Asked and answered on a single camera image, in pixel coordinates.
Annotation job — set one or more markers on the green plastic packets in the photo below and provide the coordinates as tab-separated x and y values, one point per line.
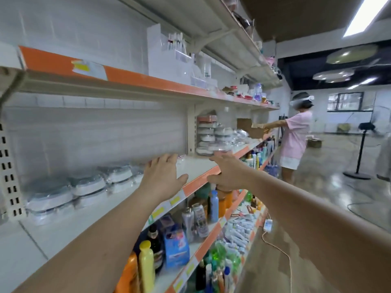
223	260

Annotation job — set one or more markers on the dark framed window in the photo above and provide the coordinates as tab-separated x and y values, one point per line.
345	101

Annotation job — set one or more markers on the yellow shelf price label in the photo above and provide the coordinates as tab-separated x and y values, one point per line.
160	210
177	197
88	69

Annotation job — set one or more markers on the person's left hand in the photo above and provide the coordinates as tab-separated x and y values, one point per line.
160	180

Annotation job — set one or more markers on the person's right forearm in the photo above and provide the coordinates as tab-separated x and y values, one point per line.
324	235

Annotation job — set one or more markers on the pile of soap dishes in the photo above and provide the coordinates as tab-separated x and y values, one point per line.
214	134

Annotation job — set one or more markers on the orange metal store shelving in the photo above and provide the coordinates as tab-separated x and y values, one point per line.
55	64

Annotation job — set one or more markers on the black standing fan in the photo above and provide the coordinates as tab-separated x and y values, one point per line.
360	152

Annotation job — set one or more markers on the person's right hand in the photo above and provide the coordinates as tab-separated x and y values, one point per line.
233	174

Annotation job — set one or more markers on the row of packaged goods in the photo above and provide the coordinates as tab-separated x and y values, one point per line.
241	18

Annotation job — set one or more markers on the round ceiling light panel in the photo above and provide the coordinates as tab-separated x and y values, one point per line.
333	75
351	54

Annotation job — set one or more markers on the wide orange plastic bottle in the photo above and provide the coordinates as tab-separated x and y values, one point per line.
128	276

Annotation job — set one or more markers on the clear bottle blue cap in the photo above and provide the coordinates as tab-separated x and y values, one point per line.
258	92

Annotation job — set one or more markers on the row of assorted bottles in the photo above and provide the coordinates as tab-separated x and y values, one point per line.
259	155

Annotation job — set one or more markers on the ceiling light strip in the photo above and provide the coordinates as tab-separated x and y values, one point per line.
368	80

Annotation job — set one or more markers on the pink plastic item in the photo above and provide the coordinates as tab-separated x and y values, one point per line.
270	60

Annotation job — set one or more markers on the person's left forearm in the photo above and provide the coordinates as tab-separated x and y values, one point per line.
91	253

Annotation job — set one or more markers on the brown can orange lid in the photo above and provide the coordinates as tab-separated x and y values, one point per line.
225	203

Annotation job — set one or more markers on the blue product pack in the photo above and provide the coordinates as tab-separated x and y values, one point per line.
176	248

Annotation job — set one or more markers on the blue plastic bottle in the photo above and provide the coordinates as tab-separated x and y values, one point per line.
214	207

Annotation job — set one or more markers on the yellow plastic bottle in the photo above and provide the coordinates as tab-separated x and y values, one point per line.
146	268

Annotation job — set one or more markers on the long bright ceiling light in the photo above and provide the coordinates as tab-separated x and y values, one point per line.
366	15

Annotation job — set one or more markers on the white pen organizer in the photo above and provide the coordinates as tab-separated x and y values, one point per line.
168	61

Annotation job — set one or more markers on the dark plastic bottle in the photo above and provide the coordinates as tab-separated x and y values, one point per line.
156	248

